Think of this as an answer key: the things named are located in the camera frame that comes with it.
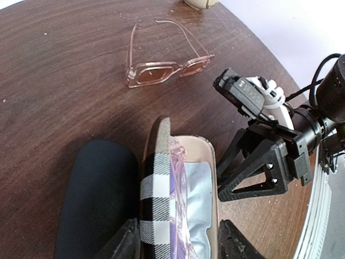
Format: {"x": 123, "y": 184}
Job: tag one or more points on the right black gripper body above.
{"x": 297, "y": 147}

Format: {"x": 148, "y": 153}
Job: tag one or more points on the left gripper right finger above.
{"x": 233, "y": 244}

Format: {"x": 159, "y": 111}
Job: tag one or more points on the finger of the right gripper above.
{"x": 242, "y": 158}
{"x": 262, "y": 173}

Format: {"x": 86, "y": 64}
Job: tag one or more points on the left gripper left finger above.
{"x": 126, "y": 242}

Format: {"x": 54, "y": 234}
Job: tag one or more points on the black glasses case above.
{"x": 101, "y": 195}

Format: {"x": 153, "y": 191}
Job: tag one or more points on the blue cleaning cloth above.
{"x": 199, "y": 206}

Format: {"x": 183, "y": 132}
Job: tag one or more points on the tan glasses case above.
{"x": 154, "y": 220}

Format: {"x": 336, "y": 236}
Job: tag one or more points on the pink thin frame glasses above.
{"x": 180, "y": 242}

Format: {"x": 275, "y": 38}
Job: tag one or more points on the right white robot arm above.
{"x": 324, "y": 113}

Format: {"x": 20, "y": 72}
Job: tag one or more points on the white ceramic bowl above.
{"x": 201, "y": 4}

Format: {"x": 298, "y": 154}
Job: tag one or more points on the front aluminium rail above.
{"x": 322, "y": 234}

